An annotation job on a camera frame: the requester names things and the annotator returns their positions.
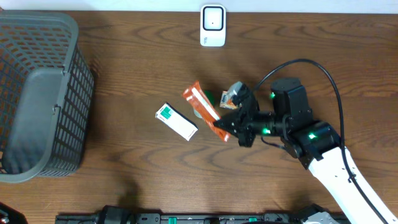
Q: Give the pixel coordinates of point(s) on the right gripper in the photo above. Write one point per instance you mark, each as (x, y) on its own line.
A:
(244, 122)

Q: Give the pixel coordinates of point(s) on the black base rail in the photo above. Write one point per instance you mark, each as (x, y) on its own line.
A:
(116, 215)

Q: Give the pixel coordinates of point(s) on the white barcode scanner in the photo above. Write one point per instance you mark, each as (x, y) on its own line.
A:
(212, 25)

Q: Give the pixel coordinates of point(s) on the red chocolate bar wrapper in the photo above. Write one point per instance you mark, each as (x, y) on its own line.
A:
(200, 103)

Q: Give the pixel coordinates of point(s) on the green lid jar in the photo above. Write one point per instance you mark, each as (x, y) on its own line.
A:
(211, 99)

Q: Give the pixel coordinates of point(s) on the grey plastic mesh basket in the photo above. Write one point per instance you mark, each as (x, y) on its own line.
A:
(46, 94)

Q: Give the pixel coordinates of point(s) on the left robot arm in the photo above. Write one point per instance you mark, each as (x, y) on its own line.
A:
(11, 216)

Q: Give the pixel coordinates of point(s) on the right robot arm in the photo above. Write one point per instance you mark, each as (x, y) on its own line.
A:
(313, 142)

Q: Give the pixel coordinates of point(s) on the white medicine box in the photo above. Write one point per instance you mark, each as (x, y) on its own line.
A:
(175, 121)

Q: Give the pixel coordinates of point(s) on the orange tissue packet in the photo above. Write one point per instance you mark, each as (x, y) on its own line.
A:
(226, 102)

